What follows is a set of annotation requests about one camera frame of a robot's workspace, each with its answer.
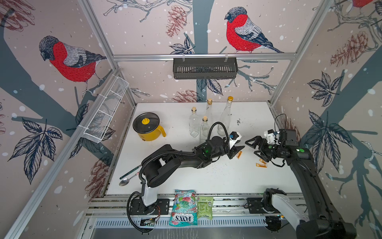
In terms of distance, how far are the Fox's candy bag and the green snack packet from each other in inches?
0.7

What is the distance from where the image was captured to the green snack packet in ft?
2.34

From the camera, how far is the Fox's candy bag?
0.70 m
